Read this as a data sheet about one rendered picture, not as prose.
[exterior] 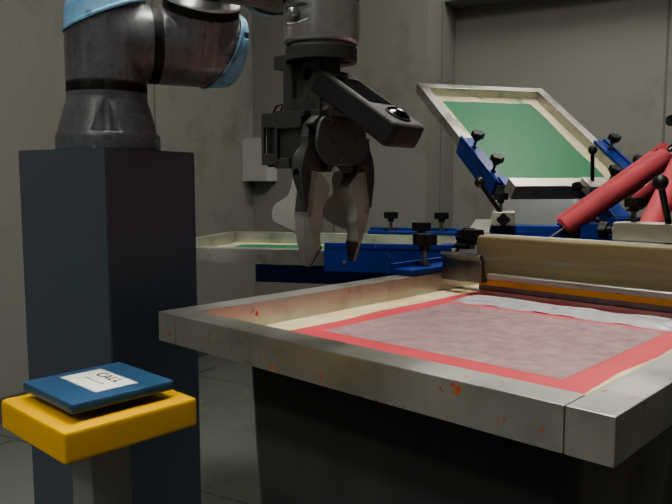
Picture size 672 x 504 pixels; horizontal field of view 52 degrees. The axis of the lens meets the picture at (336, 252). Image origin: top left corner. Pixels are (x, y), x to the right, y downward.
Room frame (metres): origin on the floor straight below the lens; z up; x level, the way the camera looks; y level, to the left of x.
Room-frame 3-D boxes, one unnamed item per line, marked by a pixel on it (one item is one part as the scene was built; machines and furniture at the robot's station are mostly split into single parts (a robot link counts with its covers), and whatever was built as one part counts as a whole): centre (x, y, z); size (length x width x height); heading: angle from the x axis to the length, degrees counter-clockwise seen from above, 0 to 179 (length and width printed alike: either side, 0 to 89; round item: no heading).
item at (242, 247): (1.93, -0.10, 1.05); 1.08 x 0.61 x 0.23; 77
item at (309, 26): (0.70, 0.02, 1.30); 0.08 x 0.08 x 0.05
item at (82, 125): (1.05, 0.34, 1.25); 0.15 x 0.15 x 0.10
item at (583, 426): (0.96, -0.25, 0.97); 0.79 x 0.58 x 0.04; 137
